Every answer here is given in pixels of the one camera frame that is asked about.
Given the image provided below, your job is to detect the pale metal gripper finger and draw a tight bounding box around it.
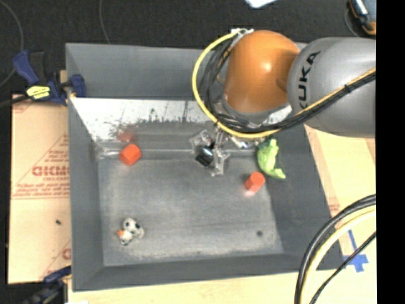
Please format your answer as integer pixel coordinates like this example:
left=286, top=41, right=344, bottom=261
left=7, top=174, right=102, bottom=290
left=209, top=148, right=231, bottom=177
left=189, top=129, right=212, bottom=151

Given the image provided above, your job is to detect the green toy animal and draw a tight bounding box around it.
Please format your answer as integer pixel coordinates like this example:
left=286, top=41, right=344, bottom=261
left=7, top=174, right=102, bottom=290
left=256, top=137, right=287, bottom=180

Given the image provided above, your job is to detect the grey metal bin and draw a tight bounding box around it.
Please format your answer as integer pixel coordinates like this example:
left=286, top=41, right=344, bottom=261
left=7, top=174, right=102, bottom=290
left=65, top=42, right=344, bottom=291

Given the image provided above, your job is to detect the black and white toy animal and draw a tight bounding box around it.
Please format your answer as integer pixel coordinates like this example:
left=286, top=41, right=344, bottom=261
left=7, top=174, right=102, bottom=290
left=116, top=217, right=146, bottom=246

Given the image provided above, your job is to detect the brown cardboard board, red print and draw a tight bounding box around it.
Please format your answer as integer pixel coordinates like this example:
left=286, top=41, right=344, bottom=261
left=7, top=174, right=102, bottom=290
left=8, top=94, right=342, bottom=284

